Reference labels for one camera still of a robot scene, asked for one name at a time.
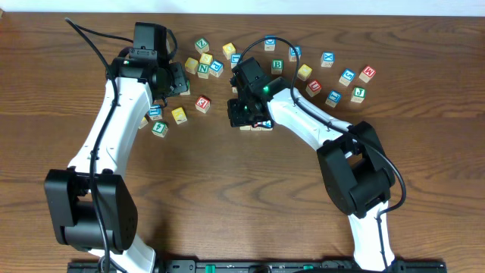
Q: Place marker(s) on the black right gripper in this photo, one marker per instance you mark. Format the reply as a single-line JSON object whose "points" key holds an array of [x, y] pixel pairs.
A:
{"points": [[236, 120]]}

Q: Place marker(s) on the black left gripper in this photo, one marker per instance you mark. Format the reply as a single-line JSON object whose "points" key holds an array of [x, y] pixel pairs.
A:
{"points": [[180, 81]]}

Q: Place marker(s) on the blue 2 wooden block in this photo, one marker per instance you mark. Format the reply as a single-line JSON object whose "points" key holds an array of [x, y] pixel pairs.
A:
{"points": [[266, 125]]}

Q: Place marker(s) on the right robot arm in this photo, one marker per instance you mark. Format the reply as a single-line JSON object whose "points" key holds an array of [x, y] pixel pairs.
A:
{"points": [[356, 176]]}

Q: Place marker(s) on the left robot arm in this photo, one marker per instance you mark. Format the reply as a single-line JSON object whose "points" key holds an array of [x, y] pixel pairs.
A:
{"points": [[89, 203]]}

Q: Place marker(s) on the green R wooden block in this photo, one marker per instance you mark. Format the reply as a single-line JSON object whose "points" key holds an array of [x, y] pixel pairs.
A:
{"points": [[187, 92]]}

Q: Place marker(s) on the yellow picture wooden block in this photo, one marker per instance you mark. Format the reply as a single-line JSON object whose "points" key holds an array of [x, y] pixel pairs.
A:
{"points": [[191, 65]]}

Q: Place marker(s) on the green N wooden block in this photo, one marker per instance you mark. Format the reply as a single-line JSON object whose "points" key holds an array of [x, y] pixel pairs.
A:
{"points": [[203, 71]]}

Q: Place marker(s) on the yellow K wooden block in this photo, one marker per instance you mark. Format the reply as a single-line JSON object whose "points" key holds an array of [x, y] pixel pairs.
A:
{"points": [[179, 115]]}

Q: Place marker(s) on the red E wooden block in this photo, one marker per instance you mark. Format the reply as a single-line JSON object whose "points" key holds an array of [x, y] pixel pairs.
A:
{"points": [[202, 104]]}

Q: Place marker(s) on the blue T wooden block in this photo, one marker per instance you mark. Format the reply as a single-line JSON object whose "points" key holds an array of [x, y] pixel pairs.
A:
{"points": [[155, 113]]}

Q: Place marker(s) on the yellow S wooden block left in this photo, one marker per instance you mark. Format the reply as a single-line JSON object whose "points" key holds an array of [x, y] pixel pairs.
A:
{"points": [[206, 59]]}

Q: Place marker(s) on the blue P wooden block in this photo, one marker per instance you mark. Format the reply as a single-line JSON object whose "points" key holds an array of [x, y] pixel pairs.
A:
{"points": [[216, 68]]}

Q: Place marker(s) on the green Z wooden block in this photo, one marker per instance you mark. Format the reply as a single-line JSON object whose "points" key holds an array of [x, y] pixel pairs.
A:
{"points": [[202, 45]]}

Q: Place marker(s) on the green 4 wooden block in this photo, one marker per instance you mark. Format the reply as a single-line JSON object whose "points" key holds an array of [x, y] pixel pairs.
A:
{"points": [[159, 129]]}

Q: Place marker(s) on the yellow G wooden block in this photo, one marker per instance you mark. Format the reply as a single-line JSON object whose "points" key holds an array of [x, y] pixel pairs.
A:
{"points": [[143, 123]]}

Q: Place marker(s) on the blue L wooden block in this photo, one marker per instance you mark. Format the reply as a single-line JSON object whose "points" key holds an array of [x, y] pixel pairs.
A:
{"points": [[234, 59]]}

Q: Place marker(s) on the green B wooden block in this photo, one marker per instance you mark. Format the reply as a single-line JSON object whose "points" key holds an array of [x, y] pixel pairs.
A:
{"points": [[277, 66]]}

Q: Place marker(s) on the yellow O wooden block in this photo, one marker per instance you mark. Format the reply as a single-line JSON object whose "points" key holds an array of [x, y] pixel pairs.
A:
{"points": [[228, 50]]}

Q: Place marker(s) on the blue D wooden block far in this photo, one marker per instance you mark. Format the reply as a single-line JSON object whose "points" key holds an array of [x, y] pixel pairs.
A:
{"points": [[270, 43]]}

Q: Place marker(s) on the blue d wooden block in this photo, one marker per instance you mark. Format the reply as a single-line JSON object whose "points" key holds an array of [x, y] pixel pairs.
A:
{"points": [[294, 53], [270, 43]]}

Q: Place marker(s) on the yellow C wooden block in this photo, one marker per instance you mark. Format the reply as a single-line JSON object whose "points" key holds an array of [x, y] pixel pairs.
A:
{"points": [[304, 72]]}

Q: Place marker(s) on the blue D wooden block right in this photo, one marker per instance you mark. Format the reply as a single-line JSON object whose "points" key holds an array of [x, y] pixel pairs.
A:
{"points": [[294, 53]]}

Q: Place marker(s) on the red U wooden block right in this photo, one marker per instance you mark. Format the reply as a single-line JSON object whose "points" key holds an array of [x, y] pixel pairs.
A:
{"points": [[313, 88]]}

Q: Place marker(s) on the blue X wooden block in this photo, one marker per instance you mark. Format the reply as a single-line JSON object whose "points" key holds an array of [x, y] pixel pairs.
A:
{"points": [[327, 59]]}

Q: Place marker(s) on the blue S wooden block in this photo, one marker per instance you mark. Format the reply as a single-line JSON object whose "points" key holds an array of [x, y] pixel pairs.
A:
{"points": [[347, 77]]}

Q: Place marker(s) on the green J wooden block right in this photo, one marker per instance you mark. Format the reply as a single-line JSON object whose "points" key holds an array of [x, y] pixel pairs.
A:
{"points": [[358, 94]]}

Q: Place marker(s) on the red M wooden block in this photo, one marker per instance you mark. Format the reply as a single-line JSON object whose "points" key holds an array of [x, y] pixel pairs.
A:
{"points": [[367, 74]]}

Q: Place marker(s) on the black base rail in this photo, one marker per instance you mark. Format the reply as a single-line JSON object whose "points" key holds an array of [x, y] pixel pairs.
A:
{"points": [[191, 266]]}

